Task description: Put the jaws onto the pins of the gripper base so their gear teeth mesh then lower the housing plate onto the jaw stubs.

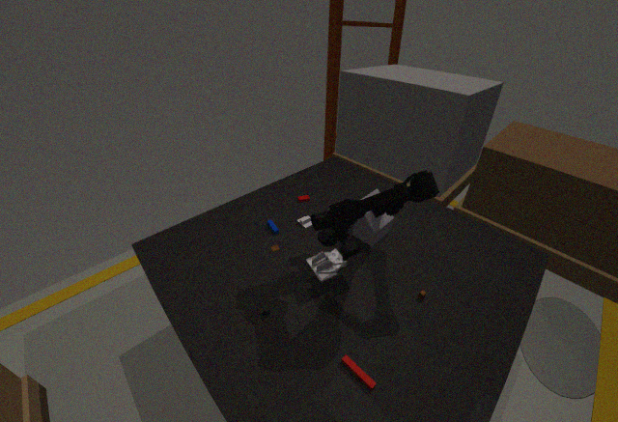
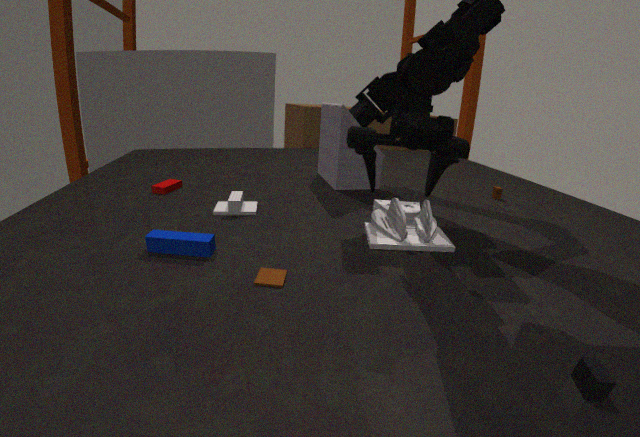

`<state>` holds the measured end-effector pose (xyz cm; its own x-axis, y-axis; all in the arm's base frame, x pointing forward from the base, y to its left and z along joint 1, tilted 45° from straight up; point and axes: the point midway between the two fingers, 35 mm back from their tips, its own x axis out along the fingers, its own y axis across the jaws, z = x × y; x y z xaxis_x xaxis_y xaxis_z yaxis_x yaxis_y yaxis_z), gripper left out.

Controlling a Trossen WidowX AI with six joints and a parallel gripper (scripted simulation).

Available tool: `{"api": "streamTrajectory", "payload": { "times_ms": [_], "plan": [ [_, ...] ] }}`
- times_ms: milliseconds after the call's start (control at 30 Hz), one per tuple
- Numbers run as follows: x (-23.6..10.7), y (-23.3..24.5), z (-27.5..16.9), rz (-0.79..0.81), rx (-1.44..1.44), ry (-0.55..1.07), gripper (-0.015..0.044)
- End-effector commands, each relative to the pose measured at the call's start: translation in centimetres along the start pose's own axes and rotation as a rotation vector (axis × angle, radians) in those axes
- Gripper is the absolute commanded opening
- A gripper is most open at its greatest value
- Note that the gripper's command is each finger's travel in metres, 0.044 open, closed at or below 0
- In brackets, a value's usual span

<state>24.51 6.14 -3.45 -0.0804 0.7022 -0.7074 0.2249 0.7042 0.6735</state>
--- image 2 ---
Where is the orange flat plate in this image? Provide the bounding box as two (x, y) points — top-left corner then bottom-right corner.
(254, 267), (287, 288)

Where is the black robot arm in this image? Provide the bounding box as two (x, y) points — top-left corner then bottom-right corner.
(348, 0), (506, 152)

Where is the blue rectangular block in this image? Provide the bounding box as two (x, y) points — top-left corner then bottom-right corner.
(145, 229), (216, 257)

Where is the small red block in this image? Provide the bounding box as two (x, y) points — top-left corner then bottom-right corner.
(151, 179), (183, 194)

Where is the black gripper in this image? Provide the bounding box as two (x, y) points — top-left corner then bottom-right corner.
(347, 95), (470, 197)

